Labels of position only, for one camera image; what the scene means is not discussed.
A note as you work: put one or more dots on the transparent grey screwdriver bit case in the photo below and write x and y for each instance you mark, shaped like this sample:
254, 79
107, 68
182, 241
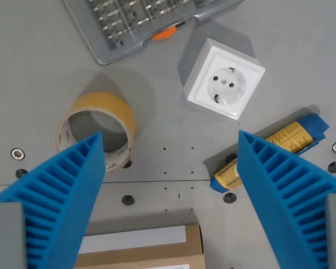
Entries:
123, 22

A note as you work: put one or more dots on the yellow-label cylinder with blue tape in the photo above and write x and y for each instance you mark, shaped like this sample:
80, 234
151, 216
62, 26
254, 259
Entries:
291, 137

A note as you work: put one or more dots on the brown cardboard box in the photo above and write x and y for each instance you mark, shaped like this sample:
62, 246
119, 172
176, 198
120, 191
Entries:
145, 257

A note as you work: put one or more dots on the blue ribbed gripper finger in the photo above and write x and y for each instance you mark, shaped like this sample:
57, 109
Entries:
58, 196
285, 196

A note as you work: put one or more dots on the yellow-brown packing tape roll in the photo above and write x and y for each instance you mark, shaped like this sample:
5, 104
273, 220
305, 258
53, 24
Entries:
100, 102

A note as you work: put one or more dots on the white label strip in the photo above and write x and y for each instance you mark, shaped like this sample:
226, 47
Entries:
134, 239

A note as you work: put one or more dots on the white wall socket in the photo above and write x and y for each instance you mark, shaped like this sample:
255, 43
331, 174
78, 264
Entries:
226, 84

